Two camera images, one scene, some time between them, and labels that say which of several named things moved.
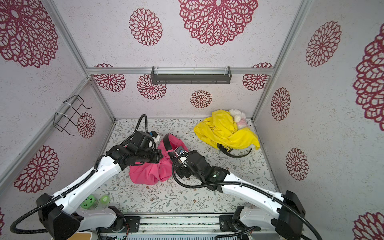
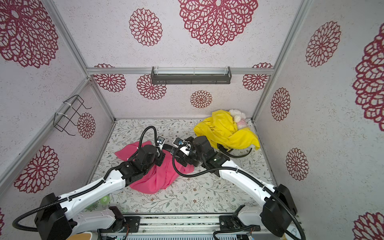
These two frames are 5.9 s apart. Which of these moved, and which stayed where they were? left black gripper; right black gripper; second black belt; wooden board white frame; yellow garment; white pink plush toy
Moved: left black gripper; right black gripper
Stayed: white pink plush toy; wooden board white frame; yellow garment; second black belt
